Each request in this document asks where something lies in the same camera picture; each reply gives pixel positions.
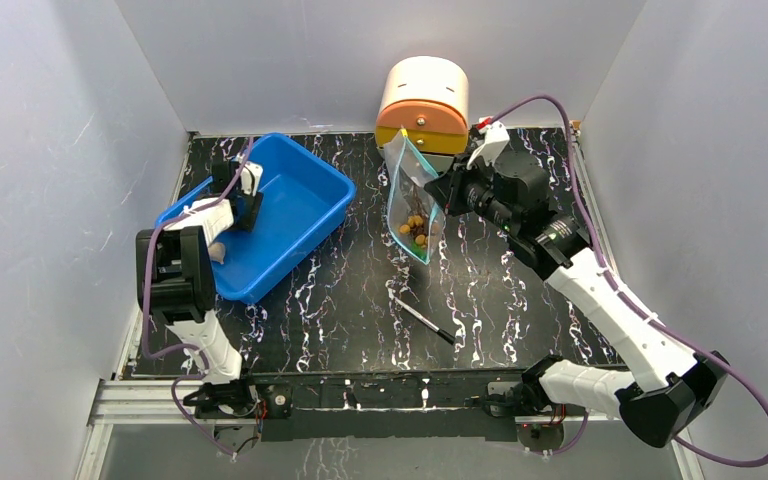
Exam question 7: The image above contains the clear zip top bag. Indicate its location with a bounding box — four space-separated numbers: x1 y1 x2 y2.
382 128 445 265

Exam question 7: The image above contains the brown longan bunch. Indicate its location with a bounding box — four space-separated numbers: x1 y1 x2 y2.
398 188 442 254

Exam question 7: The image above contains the blue plastic bin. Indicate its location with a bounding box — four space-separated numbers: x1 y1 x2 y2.
153 132 357 305

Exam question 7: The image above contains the green chili pepper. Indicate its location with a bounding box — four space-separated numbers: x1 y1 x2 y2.
409 244 429 264

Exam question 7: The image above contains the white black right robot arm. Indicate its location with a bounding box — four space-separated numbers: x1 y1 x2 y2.
423 153 725 448

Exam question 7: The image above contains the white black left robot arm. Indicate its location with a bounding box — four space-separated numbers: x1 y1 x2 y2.
136 158 263 417

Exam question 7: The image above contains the pastel mini drawer cabinet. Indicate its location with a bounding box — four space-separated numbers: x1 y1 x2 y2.
374 56 470 155

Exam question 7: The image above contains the black and white pen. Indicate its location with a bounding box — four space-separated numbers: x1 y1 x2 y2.
390 295 456 346

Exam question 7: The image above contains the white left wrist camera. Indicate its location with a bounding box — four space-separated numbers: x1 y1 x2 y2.
240 161 263 195

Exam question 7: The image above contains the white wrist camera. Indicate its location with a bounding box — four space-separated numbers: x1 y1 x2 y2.
466 116 510 170
240 161 263 195

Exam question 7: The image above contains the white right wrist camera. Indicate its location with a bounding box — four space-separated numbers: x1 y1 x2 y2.
466 116 510 170

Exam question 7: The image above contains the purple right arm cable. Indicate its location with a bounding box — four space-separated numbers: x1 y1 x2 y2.
486 93 768 468

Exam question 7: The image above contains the aluminium frame rail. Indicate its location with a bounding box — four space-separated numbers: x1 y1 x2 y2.
89 370 585 441

